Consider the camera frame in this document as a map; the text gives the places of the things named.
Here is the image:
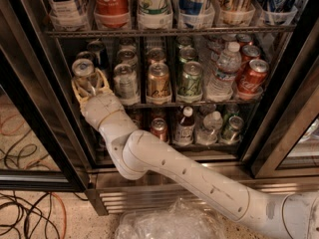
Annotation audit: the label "stainless steel fridge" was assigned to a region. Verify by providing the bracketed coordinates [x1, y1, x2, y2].
[0, 0, 319, 215]

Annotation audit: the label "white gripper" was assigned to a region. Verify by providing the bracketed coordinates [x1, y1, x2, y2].
[71, 69, 123, 130]

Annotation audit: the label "green white bottle top shelf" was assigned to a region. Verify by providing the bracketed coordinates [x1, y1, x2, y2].
[138, 0, 172, 30]

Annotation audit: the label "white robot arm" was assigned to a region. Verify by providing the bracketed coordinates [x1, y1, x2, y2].
[72, 69, 319, 239]

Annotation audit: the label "clear water bottle shelf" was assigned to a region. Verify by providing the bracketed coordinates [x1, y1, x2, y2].
[195, 111, 223, 145]
[206, 42, 241, 102]

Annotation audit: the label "clear water bottle bottom shelf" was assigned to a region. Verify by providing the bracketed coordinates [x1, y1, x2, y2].
[195, 111, 223, 145]

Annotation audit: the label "silver redbull can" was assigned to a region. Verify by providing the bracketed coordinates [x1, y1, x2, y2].
[76, 51, 96, 64]
[72, 59, 103, 96]

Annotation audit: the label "red juice bottle white cap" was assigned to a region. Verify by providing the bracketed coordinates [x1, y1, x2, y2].
[173, 106, 195, 146]

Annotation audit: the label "red coca-cola can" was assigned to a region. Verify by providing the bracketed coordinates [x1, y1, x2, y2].
[235, 45, 261, 82]
[237, 59, 269, 100]

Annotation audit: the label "white soda can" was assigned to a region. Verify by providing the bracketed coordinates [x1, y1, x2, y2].
[114, 64, 140, 106]
[117, 49, 139, 71]

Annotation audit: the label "green soda can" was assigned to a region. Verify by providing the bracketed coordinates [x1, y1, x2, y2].
[177, 47, 198, 66]
[220, 116, 244, 144]
[177, 61, 202, 103]

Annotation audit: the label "front green soda can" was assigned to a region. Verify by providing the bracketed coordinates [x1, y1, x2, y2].
[177, 61, 202, 103]

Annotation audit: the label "front gold soda can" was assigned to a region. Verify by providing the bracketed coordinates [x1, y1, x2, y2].
[147, 63, 171, 105]

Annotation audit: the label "front white soda can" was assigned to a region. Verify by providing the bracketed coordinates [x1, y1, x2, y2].
[114, 64, 140, 106]

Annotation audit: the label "white tea bottle top shelf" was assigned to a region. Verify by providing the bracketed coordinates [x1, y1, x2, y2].
[48, 0, 89, 31]

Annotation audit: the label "rear blue redbull can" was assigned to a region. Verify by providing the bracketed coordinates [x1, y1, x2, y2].
[87, 40, 110, 76]

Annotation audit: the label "bottom green soda can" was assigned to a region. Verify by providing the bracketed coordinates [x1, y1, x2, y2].
[220, 116, 244, 144]

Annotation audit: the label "clear plastic bag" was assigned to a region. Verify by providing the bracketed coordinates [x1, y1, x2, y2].
[115, 198, 226, 239]

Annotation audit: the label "coca-cola bottle top shelf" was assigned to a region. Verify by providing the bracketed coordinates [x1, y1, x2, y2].
[96, 0, 129, 29]

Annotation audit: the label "gold soda can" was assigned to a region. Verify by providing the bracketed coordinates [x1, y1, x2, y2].
[147, 63, 171, 105]
[147, 48, 166, 65]

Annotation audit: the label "bottom red soda can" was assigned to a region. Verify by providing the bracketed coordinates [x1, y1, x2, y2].
[151, 118, 168, 142]

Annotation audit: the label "clear water bottle middle shelf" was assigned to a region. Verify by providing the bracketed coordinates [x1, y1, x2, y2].
[206, 42, 241, 102]

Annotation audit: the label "black and orange floor cables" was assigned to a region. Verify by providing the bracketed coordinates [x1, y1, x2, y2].
[0, 110, 89, 239]

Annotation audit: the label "dark blue bottle top shelf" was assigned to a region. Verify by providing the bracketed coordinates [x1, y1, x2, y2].
[257, 0, 295, 25]

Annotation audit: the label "gold can top shelf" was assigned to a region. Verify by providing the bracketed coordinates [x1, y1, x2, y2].
[216, 0, 255, 26]

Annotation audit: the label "front red coca-cola can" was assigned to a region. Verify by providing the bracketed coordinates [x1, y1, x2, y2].
[237, 59, 269, 100]

